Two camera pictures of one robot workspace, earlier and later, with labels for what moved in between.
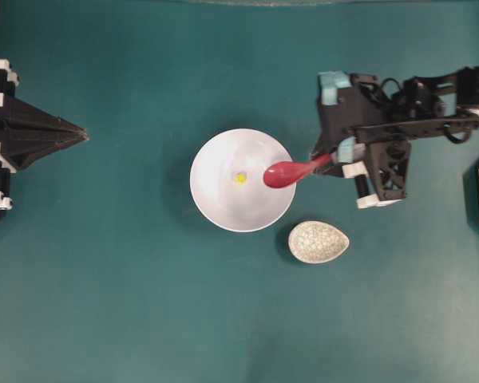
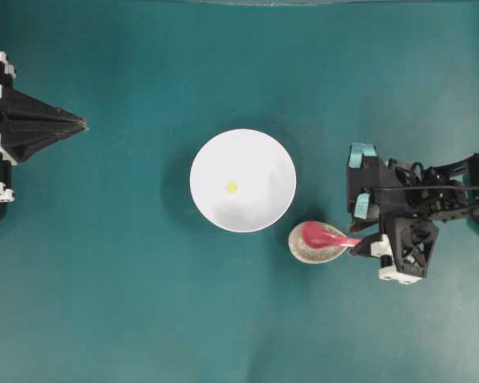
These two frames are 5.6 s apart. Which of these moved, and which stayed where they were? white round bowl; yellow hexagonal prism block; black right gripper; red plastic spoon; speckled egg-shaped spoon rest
Moved: red plastic spoon; black right gripper; yellow hexagonal prism block
Stayed: speckled egg-shaped spoon rest; white round bowl
